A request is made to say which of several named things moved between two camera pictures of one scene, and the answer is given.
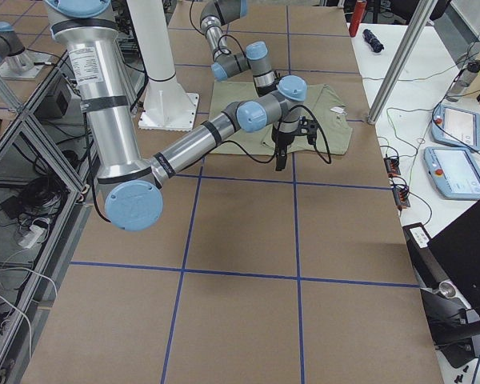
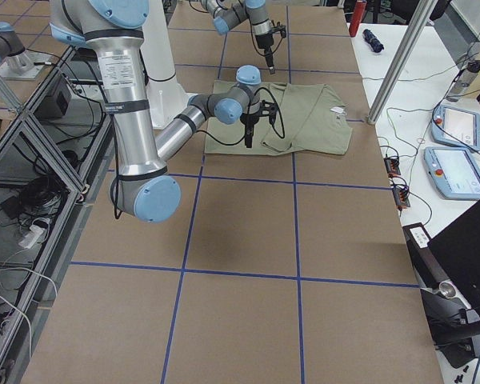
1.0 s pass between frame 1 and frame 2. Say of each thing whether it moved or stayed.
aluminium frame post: stayed
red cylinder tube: stayed
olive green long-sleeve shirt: stayed
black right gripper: moved
